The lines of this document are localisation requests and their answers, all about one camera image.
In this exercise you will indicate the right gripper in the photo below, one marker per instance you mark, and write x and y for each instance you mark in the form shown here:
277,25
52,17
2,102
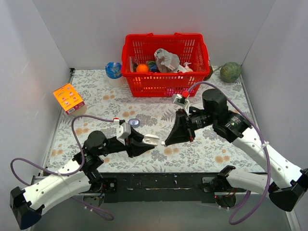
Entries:
187,126

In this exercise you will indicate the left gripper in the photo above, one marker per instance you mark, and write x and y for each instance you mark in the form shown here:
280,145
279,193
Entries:
129,146

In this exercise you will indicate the white earbud charging case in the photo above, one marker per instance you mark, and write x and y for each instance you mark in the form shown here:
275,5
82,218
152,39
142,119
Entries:
151,139

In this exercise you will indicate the purple earbud charging case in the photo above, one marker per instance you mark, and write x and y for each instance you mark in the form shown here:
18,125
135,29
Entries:
134,122

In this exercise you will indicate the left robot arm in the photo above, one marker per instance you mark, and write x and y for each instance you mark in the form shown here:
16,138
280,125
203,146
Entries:
78,175

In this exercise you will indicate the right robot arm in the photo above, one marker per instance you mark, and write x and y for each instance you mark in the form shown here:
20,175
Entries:
285,183

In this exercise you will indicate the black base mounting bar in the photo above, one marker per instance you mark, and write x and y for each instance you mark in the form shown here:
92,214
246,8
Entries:
161,187

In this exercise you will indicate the floral patterned table mat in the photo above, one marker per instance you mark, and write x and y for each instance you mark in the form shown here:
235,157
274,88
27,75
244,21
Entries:
207,153

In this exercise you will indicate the beige round container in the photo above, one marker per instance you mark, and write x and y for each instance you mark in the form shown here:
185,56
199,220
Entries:
80,111

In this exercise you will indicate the white pump bottle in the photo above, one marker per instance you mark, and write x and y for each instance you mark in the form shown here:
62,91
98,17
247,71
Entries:
184,68

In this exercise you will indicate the green blue item in basket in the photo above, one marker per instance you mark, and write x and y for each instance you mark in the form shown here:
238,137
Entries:
152,66

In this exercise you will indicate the crumpled grey plastic bag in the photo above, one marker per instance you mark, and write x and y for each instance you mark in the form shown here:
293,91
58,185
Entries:
166,61

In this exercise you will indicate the orange fruit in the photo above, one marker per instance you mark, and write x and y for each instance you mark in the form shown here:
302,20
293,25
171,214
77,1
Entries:
142,68

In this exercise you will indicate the blue lidded white cup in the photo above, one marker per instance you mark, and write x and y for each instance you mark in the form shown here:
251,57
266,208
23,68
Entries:
114,74

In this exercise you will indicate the orange snack box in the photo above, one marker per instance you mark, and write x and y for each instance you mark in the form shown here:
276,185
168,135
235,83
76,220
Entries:
68,98

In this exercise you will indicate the green melon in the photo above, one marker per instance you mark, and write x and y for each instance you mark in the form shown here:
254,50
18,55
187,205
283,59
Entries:
230,72

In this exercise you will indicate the red plastic shopping basket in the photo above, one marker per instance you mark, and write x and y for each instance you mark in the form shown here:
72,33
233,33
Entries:
140,48

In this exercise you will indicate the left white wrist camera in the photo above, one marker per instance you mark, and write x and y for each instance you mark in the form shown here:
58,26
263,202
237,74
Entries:
123,130

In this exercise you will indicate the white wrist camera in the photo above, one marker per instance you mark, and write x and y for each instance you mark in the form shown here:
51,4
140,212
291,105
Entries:
183,102
123,130

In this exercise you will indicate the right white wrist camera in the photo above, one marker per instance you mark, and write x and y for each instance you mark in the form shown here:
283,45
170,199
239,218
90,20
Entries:
183,102

